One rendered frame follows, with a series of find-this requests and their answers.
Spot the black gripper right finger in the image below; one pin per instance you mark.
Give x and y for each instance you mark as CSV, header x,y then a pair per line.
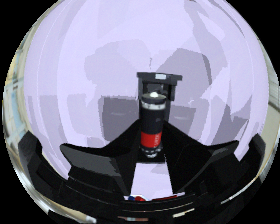
x,y
187,158

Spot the black and red battery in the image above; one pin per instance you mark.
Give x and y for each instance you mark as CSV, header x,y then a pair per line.
x,y
152,118

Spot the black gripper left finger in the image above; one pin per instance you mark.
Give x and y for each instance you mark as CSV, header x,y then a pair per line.
x,y
117,159

